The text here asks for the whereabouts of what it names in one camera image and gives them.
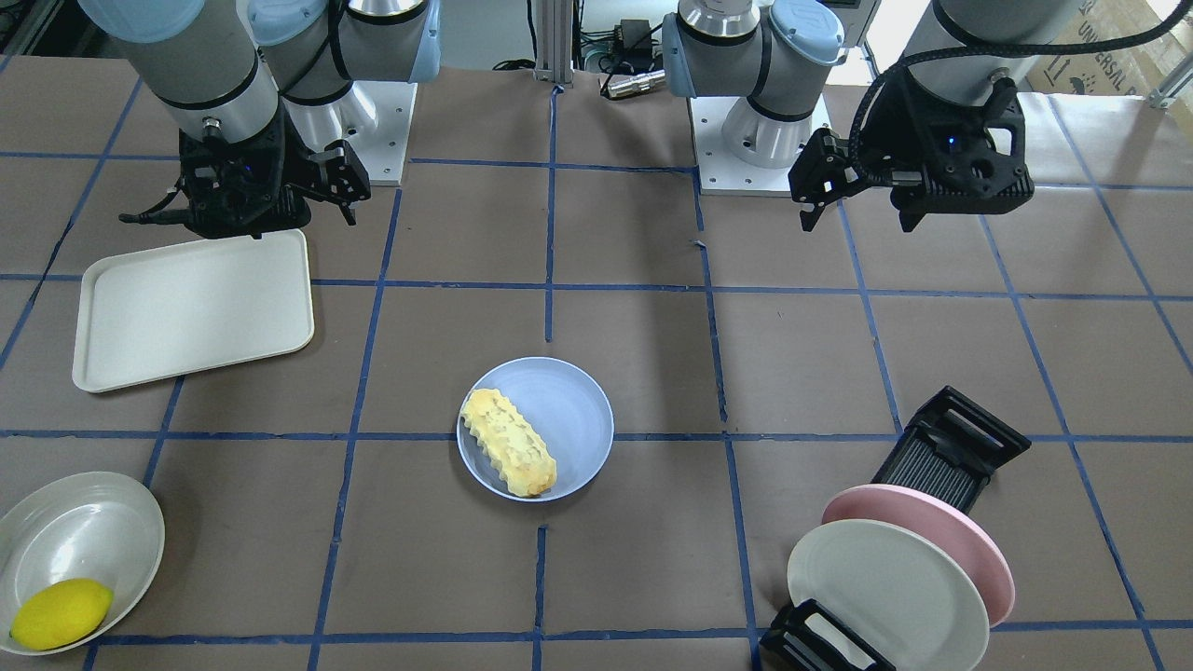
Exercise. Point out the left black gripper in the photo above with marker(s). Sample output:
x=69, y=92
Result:
x=893, y=140

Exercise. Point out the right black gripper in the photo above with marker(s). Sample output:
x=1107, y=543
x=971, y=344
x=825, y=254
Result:
x=296, y=166

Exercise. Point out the blue plate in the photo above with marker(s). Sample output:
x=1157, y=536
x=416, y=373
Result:
x=565, y=406

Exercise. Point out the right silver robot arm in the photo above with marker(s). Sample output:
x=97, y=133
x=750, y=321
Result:
x=268, y=101

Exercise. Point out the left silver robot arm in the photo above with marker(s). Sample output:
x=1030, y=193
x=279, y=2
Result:
x=779, y=57

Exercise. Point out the cream round plate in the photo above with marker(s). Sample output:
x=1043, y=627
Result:
x=102, y=526

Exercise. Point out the pink plate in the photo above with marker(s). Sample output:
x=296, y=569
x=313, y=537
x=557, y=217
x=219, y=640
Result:
x=954, y=532

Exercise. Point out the cream plate in rack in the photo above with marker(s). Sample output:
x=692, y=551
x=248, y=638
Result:
x=880, y=595

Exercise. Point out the cream rectangular tray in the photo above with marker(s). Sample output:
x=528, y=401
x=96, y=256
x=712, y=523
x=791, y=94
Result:
x=196, y=306

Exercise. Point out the black dish rack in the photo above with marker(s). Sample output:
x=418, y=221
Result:
x=950, y=449

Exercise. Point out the brown paper table mat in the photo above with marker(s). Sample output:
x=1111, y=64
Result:
x=319, y=514

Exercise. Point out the yellow lemon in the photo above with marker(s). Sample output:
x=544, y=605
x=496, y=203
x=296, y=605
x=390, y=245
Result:
x=62, y=614

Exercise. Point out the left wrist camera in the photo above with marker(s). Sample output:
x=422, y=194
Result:
x=823, y=174

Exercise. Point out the aluminium frame post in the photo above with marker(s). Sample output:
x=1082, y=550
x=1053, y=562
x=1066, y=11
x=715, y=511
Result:
x=553, y=23

